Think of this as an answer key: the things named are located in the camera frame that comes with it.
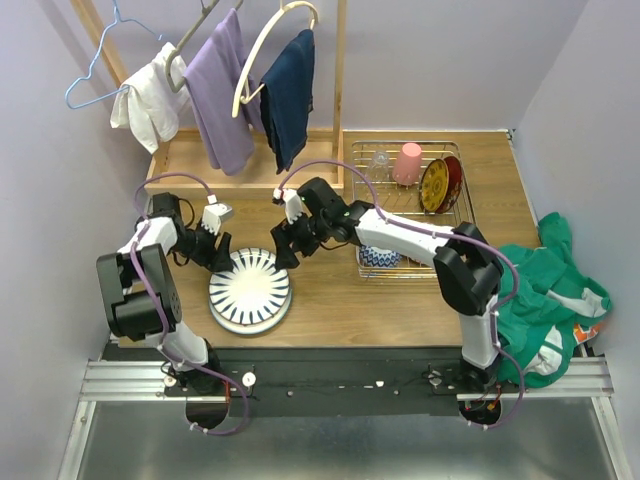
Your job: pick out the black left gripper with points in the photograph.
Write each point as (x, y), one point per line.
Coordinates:
(210, 246)

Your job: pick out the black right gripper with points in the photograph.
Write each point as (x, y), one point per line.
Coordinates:
(284, 234)

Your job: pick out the white blue striped plate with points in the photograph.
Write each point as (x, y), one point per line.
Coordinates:
(253, 269)

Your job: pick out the blue white patterned bowl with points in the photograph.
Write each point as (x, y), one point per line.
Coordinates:
(376, 257)

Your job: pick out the clear drinking glass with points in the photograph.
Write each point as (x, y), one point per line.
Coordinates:
(379, 162)

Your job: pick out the pink cup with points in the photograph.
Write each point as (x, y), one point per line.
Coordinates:
(407, 168)

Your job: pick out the yellow patterned plate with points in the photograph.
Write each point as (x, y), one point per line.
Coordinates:
(434, 185)

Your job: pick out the red floral plate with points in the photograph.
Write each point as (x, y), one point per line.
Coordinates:
(455, 183)

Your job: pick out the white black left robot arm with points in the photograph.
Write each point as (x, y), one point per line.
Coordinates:
(139, 294)

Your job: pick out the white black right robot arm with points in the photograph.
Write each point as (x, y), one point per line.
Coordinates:
(467, 269)

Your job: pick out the wooden clothes rack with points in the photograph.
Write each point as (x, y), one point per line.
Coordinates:
(185, 152)

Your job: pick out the navy blue cloth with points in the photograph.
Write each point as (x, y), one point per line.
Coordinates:
(286, 99)

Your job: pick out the white cloth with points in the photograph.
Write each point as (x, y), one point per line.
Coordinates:
(148, 107)

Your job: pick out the purple cloth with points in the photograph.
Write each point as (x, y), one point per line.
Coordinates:
(211, 80)

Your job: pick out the green cloth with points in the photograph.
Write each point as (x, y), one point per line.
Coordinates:
(555, 309)

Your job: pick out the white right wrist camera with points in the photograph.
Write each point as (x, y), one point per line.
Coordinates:
(292, 203)

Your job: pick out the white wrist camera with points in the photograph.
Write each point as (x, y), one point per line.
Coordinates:
(292, 203)
(215, 213)

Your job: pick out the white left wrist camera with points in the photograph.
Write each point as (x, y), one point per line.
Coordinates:
(215, 213)

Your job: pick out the metal wire dish rack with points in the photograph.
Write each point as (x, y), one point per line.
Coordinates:
(403, 201)

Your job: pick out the aluminium rail frame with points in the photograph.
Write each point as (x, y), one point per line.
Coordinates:
(128, 425)

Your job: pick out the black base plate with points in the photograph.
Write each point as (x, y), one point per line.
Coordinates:
(343, 382)

